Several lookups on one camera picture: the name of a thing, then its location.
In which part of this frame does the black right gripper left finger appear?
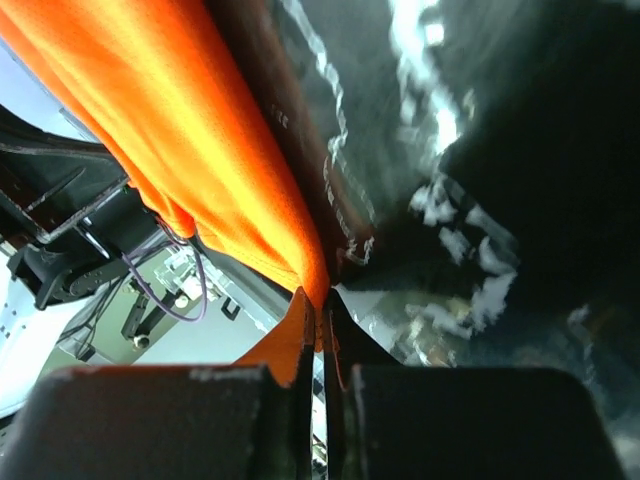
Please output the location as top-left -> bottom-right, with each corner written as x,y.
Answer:
239,288 -> 316,479

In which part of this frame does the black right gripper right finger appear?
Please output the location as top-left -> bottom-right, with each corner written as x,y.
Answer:
322,289 -> 399,479

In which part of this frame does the orange t shirt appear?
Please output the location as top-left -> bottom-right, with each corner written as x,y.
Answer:
0,0 -> 333,296

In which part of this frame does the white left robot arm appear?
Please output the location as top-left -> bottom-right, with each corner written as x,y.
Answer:
1,109 -> 160,310

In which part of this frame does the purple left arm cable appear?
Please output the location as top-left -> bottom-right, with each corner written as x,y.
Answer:
121,219 -> 209,323

